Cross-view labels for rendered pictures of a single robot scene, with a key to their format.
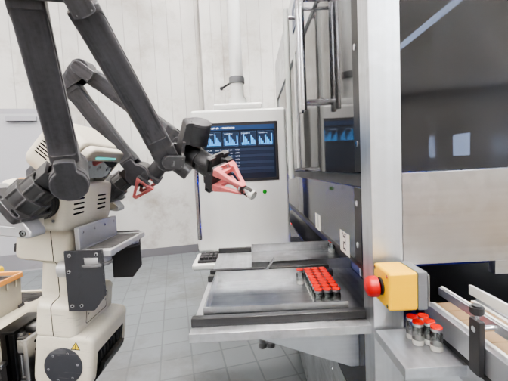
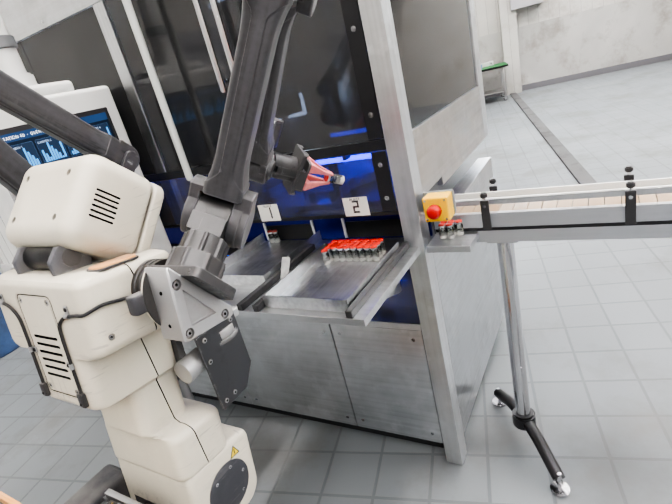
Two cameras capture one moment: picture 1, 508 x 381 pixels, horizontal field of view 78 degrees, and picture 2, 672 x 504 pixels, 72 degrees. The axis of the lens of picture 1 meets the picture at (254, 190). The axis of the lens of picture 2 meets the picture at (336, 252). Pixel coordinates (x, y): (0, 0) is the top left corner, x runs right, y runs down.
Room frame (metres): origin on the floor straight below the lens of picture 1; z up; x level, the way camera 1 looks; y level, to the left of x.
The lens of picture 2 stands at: (0.16, 0.94, 1.42)
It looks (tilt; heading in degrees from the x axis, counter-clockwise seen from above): 21 degrees down; 304
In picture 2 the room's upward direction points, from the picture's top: 14 degrees counter-clockwise
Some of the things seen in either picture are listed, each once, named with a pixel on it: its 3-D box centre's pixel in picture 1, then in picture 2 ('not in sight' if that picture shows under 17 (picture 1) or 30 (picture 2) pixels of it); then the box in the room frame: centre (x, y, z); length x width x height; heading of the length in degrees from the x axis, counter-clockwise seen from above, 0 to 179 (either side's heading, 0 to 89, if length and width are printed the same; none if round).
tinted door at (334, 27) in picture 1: (336, 70); (295, 44); (0.93, -0.25, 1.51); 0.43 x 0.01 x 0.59; 1
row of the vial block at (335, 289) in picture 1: (328, 285); (357, 247); (0.84, -0.19, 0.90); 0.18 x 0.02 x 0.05; 0
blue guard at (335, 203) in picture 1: (298, 193); (166, 203); (1.68, -0.24, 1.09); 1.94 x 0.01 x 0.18; 1
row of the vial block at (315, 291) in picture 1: (312, 286); (351, 253); (0.84, -0.15, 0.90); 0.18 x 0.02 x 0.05; 0
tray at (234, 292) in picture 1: (272, 290); (335, 272); (0.84, -0.04, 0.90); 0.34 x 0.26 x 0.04; 90
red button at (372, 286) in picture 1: (375, 286); (434, 211); (0.59, -0.23, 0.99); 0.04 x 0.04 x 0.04; 1
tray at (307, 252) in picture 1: (295, 254); (264, 256); (1.18, -0.15, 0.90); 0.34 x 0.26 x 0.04; 91
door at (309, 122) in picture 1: (307, 103); (183, 77); (1.38, -0.25, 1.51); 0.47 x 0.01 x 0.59; 1
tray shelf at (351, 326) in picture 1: (282, 277); (296, 273); (1.01, -0.08, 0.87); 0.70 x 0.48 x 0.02; 1
